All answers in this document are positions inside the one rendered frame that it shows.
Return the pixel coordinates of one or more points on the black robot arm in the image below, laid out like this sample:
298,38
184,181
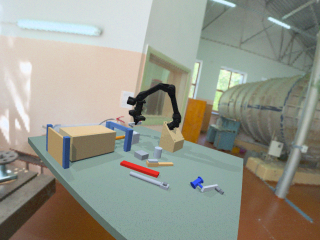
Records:
170,89

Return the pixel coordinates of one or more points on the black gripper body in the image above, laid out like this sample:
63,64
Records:
139,117

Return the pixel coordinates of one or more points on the pale blue cylinder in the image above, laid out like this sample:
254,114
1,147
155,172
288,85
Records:
157,152

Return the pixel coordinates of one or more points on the red flat bar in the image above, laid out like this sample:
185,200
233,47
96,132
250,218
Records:
139,168

